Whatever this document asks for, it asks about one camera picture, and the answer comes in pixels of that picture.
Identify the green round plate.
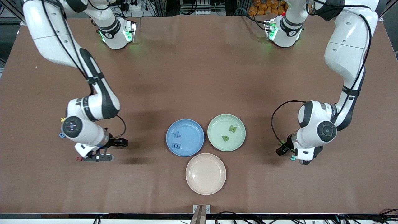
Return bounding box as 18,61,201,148
207,114,246,152

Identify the blue round plate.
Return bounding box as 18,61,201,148
166,119,205,157

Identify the beige round plate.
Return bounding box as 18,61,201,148
185,153,227,195

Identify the brown table cover sheet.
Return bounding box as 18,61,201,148
0,14,398,215

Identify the white power strip with plugs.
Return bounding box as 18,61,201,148
120,0,141,12

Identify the orange fruit bag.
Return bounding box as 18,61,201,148
248,0,288,16

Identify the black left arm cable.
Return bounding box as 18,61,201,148
271,0,373,147

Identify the black cable loop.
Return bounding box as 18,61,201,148
370,208,398,223
215,211,249,224

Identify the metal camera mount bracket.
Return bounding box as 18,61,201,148
193,204,211,224

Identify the aluminium frame profile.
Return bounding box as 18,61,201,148
378,0,398,20

